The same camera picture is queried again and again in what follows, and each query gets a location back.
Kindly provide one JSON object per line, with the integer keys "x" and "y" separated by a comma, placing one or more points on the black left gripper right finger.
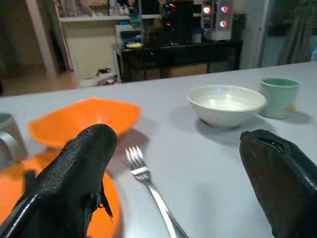
{"x": 284, "y": 188}

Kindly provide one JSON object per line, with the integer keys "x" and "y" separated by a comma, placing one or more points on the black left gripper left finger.
{"x": 62, "y": 188}

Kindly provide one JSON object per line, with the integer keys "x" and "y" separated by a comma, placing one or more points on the orange plastic plate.
{"x": 15, "y": 178}

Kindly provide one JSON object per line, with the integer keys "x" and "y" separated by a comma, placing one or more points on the orange plastic bowl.
{"x": 86, "y": 114}

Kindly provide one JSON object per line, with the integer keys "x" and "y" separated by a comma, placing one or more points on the grey mug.
{"x": 10, "y": 129}

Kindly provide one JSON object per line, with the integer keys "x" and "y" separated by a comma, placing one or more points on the silver metal fork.
{"x": 140, "y": 172}

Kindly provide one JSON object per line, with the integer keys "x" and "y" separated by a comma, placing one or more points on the green ceramic mug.
{"x": 277, "y": 101}

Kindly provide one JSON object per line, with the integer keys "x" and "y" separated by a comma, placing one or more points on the white ceramic bowl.
{"x": 223, "y": 114}

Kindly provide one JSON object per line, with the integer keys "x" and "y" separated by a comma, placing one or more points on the white shelf rack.
{"x": 94, "y": 49}

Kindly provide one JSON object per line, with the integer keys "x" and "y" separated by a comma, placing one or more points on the glass door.
{"x": 294, "y": 37}

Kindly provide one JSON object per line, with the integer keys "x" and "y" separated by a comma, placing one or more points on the white computer tower with lights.
{"x": 215, "y": 32}

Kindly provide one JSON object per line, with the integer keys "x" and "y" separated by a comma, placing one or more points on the black desk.
{"x": 173, "y": 55}

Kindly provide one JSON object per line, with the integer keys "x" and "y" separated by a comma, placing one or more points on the black computer tower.
{"x": 182, "y": 22}

